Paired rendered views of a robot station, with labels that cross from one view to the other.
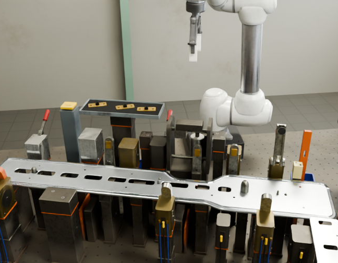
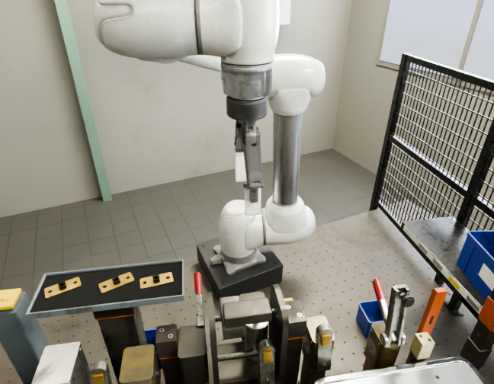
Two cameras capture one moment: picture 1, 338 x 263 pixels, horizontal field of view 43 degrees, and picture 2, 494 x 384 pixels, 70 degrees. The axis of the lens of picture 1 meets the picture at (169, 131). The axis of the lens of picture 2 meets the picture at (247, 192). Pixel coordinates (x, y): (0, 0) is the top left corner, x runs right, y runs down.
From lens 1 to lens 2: 1.05 m
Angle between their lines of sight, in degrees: 17
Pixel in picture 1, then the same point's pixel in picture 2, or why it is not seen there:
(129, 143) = (139, 364)
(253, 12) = (295, 97)
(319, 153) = (362, 254)
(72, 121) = (18, 327)
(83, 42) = (34, 135)
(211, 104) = (237, 225)
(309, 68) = not seen: hidden behind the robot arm
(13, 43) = not seen: outside the picture
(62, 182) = not seen: outside the picture
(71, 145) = (24, 361)
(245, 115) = (284, 232)
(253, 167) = (300, 295)
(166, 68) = (142, 152)
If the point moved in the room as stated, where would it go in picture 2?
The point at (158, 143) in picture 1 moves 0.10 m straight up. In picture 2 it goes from (192, 348) to (189, 320)
